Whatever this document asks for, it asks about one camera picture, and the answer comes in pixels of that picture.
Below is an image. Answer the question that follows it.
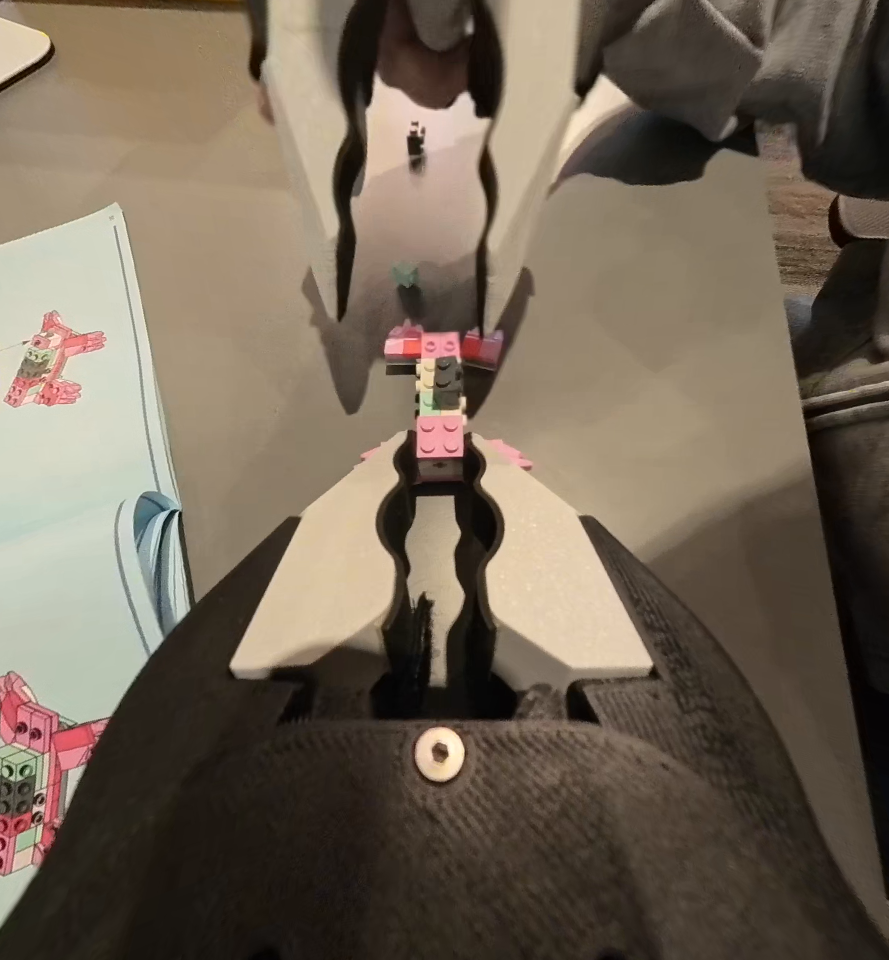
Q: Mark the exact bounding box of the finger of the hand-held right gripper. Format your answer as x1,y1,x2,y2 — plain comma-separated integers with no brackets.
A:
260,0,376,324
468,0,590,335

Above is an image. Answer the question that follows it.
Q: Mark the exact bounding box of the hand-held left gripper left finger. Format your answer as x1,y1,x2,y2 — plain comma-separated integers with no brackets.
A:
229,433,416,684

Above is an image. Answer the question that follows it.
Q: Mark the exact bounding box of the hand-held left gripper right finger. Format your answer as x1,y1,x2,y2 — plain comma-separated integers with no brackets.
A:
463,433,656,682

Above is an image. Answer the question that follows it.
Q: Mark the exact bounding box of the pink toy brick model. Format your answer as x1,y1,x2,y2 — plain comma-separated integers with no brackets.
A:
362,318,536,496

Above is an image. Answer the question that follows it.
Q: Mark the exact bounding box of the person's right hand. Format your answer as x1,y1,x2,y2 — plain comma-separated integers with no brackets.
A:
380,11,470,110

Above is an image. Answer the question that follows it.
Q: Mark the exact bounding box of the open light blue instruction booklet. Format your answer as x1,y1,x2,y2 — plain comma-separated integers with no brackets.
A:
0,201,194,901

